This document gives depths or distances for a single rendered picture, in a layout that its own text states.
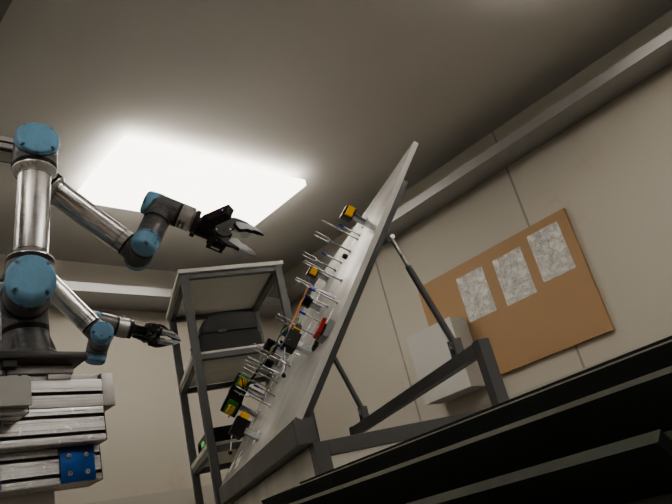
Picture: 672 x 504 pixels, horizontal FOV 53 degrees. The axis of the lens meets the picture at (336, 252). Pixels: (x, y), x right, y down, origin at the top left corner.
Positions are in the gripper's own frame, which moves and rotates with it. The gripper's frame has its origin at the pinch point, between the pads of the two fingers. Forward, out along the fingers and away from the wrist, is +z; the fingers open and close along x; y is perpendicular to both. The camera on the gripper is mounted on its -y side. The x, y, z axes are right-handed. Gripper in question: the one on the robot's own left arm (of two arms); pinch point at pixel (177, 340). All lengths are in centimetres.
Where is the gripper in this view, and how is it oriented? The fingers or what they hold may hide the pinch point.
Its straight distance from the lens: 275.4
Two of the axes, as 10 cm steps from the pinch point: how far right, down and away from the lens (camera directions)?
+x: 1.8, -9.5, 2.4
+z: 8.5, 2.7, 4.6
